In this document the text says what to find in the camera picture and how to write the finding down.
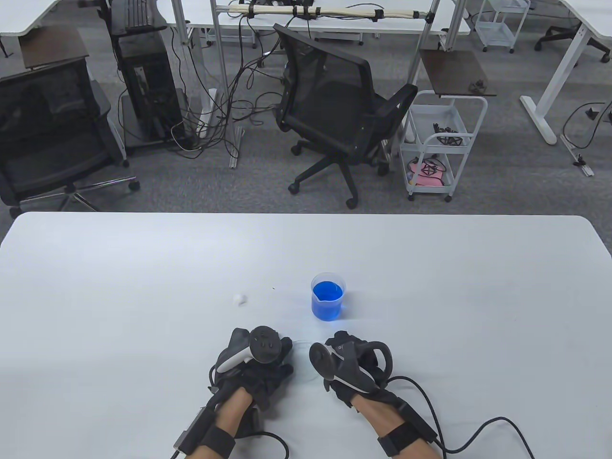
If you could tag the person's left hand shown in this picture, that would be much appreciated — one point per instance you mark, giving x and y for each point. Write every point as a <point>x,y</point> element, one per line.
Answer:
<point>272,377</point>

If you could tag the person's right hand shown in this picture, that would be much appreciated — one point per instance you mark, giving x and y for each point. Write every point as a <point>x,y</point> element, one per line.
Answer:
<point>368,399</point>

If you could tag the clear culture dish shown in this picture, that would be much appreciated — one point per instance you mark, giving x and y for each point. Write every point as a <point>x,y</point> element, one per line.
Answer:
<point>302,357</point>

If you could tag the white cotton wad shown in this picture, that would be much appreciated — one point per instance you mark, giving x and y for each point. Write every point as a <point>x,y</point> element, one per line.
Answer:
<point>239,300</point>

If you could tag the beaker of blue dye solution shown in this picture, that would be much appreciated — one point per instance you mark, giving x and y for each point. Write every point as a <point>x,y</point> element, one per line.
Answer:
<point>327,299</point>

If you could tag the person's right forearm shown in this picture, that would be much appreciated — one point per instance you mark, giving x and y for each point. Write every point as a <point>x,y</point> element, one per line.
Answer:
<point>377,418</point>

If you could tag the person's left forearm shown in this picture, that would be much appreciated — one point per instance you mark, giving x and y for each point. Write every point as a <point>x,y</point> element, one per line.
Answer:
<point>232,411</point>

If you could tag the black white left hand controller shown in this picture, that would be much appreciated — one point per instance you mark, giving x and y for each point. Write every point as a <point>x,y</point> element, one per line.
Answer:
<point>264,344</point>

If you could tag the black white hand controller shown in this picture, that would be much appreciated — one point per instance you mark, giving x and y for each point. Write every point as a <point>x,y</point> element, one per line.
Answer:
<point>264,344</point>
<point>325,361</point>

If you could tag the black right wrist sensor unit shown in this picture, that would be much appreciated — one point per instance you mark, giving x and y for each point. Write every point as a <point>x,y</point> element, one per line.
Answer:
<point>401,437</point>

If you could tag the black wrist sensor unit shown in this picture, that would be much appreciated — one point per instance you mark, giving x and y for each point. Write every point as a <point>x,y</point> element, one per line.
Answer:
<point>217,440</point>
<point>401,437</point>

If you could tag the black white right hand controller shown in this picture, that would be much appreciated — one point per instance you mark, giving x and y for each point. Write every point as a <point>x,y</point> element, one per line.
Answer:
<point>325,361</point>

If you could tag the black left wrist sensor unit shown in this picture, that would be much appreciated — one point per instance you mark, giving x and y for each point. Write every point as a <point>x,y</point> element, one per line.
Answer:
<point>217,440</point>

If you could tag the pink cloth item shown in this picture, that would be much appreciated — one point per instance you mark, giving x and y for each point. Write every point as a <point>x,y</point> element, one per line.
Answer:
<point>430,178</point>

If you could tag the white power strip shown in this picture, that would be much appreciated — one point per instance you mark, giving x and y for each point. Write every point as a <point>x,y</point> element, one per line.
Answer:
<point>205,119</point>

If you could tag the white utility cart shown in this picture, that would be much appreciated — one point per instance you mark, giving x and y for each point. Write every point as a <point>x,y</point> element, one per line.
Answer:
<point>432,119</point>

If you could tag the grey computer stand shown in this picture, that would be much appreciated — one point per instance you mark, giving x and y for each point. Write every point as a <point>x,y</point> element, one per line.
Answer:
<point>126,114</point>

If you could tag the black mesh office chair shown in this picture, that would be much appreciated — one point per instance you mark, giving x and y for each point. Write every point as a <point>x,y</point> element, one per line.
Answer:
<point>330,81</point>

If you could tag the black computer tower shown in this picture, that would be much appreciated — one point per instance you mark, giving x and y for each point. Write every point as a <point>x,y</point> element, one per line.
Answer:
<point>148,86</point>

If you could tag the small black object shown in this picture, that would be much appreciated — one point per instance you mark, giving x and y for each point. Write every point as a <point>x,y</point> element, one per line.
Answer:
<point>476,86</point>

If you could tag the black chair with chrome base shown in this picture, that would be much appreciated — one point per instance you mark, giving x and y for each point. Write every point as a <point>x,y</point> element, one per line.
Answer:
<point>48,129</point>

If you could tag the brown side table top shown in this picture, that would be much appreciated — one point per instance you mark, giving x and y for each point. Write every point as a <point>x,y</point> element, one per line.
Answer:
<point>454,71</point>

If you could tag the long white desk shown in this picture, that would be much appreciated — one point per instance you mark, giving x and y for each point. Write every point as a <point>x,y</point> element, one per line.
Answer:
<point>334,24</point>

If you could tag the beige padded rod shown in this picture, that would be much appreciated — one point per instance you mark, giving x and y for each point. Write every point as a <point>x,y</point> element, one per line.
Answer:
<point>344,12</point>

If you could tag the white desk with white leg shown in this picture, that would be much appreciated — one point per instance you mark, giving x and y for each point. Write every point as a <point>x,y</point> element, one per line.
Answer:
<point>569,57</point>

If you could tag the dark brown side table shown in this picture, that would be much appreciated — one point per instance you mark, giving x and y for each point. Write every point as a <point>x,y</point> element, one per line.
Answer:
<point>52,48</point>

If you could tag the black chair base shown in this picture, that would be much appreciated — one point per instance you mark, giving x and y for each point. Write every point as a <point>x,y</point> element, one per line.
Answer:
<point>559,36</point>

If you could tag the white desk with curved edge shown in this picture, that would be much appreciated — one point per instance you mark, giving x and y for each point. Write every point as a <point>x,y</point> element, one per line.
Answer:
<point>28,14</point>

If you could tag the aluminium floor rail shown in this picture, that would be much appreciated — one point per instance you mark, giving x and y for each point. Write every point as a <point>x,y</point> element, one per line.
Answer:
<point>576,155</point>

